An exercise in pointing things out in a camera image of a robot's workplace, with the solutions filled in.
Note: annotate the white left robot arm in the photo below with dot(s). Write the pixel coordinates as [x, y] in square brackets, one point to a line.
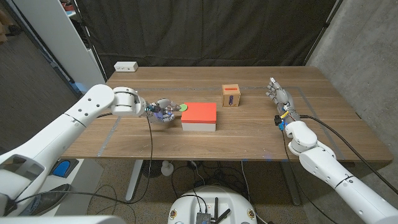
[62, 130]

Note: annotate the blue foot pedal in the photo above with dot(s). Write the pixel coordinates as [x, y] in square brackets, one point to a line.
[62, 168]

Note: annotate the wooden box with slots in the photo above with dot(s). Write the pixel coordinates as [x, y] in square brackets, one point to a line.
[231, 96]

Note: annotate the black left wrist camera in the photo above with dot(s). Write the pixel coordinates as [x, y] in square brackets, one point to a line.
[155, 109]

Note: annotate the red box with white base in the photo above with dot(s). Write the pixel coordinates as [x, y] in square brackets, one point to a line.
[199, 113]

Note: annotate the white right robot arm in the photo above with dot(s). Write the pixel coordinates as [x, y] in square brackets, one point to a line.
[326, 168]

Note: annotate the grey table leg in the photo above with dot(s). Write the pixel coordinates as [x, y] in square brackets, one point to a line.
[290, 183]

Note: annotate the green round coin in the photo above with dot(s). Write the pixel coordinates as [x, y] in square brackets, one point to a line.
[183, 107]

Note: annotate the black radio with antennas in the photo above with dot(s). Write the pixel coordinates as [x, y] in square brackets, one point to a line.
[203, 217]

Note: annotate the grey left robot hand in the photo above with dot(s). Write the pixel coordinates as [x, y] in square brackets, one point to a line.
[163, 110]

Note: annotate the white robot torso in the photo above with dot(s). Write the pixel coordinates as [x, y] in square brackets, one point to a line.
[186, 205]

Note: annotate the white cabinet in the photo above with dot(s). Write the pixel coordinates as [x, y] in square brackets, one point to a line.
[62, 40]

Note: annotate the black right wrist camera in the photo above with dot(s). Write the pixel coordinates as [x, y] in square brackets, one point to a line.
[277, 120]

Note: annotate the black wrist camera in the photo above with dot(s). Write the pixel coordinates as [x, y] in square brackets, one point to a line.
[277, 120]
[155, 109]

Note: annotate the black backdrop stand pole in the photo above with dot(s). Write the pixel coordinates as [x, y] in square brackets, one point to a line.
[323, 31]
[90, 40]

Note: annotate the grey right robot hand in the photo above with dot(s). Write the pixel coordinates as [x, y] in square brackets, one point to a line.
[281, 96]

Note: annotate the white table leg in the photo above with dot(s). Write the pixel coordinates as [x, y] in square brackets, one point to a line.
[134, 180]

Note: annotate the small white fan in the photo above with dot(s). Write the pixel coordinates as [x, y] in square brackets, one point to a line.
[167, 168]

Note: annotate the white power outlet box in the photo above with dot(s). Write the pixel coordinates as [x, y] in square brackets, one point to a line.
[126, 66]

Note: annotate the dark shoe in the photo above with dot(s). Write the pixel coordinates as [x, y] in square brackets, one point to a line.
[46, 200]

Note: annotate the black backdrop curtain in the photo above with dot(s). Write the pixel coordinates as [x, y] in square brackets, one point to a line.
[202, 31]

